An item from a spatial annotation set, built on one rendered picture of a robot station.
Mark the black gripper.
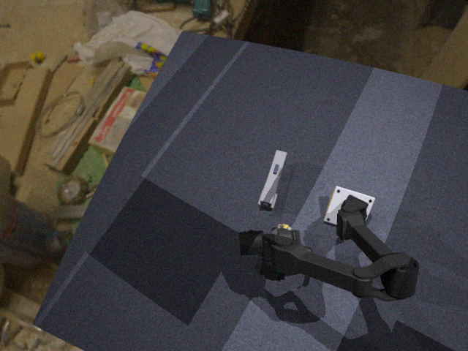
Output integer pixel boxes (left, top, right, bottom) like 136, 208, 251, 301
249, 230, 313, 253

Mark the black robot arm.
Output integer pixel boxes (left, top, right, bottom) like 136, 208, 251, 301
239, 195, 419, 302

